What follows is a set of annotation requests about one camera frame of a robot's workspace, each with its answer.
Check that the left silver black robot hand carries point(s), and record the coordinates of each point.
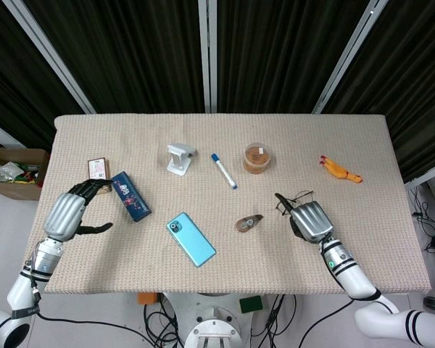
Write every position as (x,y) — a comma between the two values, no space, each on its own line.
(63,217)

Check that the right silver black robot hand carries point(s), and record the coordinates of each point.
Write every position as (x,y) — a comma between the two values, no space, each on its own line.
(311,221)

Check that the thin metal frame eyeglasses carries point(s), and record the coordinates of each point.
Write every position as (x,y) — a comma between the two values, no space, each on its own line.
(304,195)

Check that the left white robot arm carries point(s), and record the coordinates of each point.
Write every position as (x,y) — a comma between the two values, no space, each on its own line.
(40,261)

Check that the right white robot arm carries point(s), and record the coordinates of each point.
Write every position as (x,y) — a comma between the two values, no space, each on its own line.
(351,275)

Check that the white phone stand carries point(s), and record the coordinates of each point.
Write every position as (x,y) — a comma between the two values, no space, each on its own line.
(177,159)

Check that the open cardboard box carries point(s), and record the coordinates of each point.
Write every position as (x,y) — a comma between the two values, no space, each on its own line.
(18,192)

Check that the yellow rubber chicken toy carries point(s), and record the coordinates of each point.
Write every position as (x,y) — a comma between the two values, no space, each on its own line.
(337,169)

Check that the small brown card box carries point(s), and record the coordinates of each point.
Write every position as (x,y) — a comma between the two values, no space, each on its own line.
(98,168)

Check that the brown correction tape dispenser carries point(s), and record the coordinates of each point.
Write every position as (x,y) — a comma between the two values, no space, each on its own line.
(246,223)

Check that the dark blue patterned box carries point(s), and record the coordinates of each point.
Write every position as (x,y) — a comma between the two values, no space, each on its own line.
(132,197)

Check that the clear jar of rubber bands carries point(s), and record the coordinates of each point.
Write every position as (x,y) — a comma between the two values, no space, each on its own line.
(259,157)

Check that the blue capped white marker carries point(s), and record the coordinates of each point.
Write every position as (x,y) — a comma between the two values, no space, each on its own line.
(223,170)

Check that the dark green block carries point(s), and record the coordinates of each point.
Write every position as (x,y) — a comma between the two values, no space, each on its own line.
(251,304)

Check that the beige waffle tablecloth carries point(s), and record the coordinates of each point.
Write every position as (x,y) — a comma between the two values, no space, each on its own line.
(203,195)

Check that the orange plastic block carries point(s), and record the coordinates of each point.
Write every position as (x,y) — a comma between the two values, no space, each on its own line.
(146,298)

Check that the teal blue smartphone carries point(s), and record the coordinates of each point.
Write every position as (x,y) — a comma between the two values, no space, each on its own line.
(192,239)

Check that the white metal robot torso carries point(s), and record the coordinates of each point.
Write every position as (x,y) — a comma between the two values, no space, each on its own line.
(214,326)

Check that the black device on floor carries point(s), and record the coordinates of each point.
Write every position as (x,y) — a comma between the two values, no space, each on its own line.
(432,302)

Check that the black pleated curtain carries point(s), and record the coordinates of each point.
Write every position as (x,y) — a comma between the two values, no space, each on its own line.
(7,72)
(123,54)
(282,54)
(413,90)

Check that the white metal frame bar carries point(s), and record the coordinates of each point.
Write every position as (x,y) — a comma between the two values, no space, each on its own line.
(426,175)
(0,132)

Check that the white metal frame post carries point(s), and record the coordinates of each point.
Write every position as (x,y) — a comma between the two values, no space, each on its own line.
(348,54)
(208,54)
(54,59)

